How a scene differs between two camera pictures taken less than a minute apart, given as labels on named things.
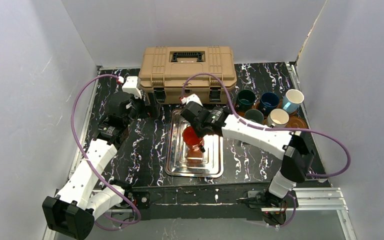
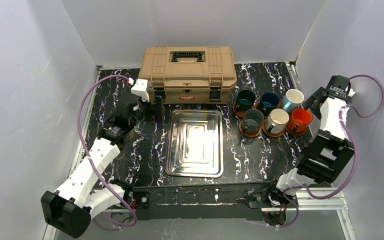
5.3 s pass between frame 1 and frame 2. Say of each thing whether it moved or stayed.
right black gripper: moved
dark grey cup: stayed
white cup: stayed
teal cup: stayed
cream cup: stayed
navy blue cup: stayed
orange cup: moved
